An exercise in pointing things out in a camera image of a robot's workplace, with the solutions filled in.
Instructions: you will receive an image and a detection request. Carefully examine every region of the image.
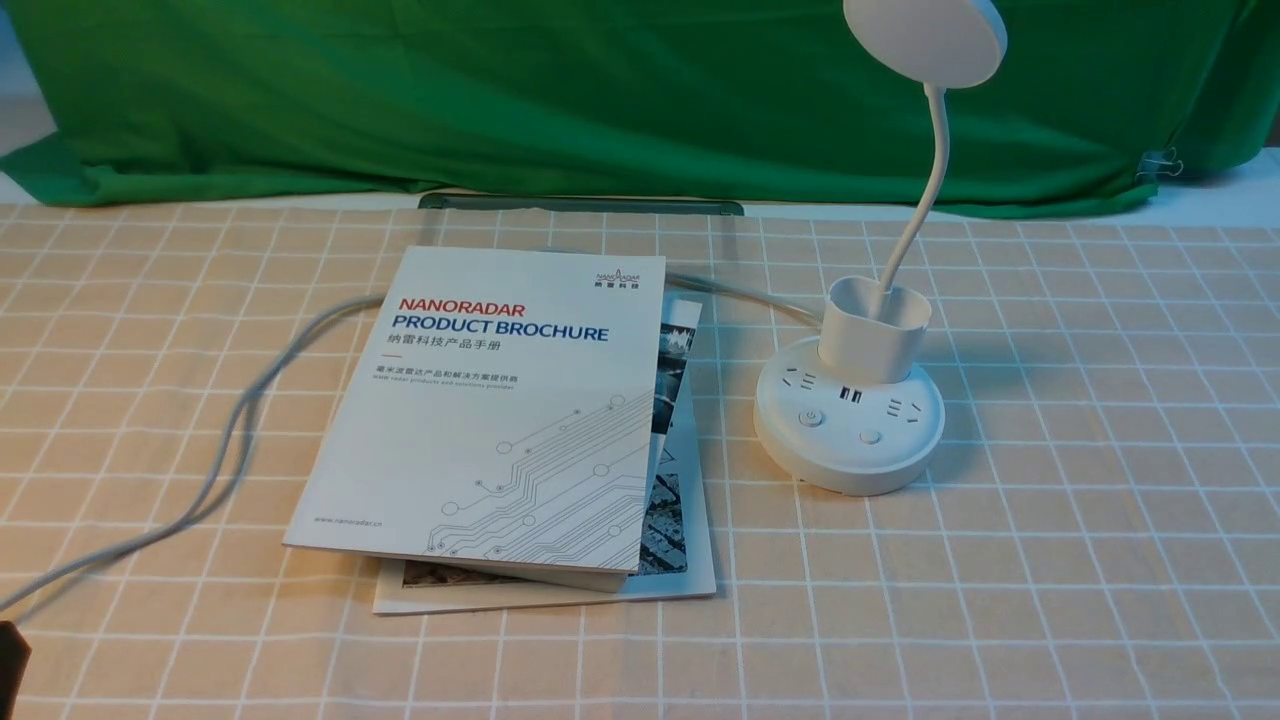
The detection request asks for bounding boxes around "white desk lamp with sockets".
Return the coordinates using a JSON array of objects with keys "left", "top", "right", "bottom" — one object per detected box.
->
[{"left": 753, "top": 1, "right": 1009, "bottom": 497}]

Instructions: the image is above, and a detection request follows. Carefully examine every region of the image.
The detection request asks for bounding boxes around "white Nanoradar product brochure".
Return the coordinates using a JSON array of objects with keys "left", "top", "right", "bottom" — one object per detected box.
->
[{"left": 283, "top": 246, "right": 667, "bottom": 592}]

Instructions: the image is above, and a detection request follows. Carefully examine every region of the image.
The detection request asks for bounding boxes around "photo-printed booklet underneath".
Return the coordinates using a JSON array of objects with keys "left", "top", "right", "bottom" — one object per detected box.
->
[{"left": 372, "top": 296, "right": 717, "bottom": 616}]

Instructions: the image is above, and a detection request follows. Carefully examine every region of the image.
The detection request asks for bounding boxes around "dark green table edge bar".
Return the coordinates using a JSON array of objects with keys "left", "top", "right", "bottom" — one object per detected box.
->
[{"left": 417, "top": 192, "right": 745, "bottom": 217}]

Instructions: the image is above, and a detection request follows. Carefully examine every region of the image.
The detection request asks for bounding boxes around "checked beige tablecloth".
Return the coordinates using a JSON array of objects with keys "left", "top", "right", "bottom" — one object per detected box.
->
[{"left": 1, "top": 205, "right": 1279, "bottom": 719}]

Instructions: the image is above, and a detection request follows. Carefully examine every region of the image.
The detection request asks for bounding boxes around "metal binder clip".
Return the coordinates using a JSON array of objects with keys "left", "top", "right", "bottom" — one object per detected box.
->
[{"left": 1135, "top": 147, "right": 1185, "bottom": 183}]

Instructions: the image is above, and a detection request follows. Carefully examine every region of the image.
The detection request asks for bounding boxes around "green backdrop cloth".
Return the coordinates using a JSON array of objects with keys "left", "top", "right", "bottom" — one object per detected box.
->
[{"left": 3, "top": 1, "right": 1277, "bottom": 218}]

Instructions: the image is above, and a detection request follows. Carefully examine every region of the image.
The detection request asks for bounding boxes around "dark object at left edge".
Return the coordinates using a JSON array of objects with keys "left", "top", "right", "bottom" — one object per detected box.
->
[{"left": 0, "top": 620, "right": 32, "bottom": 720}]

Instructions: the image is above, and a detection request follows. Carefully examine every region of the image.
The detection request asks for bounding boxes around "grey power cable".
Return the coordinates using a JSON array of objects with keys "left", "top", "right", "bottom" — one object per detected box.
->
[{"left": 0, "top": 272, "right": 827, "bottom": 612}]

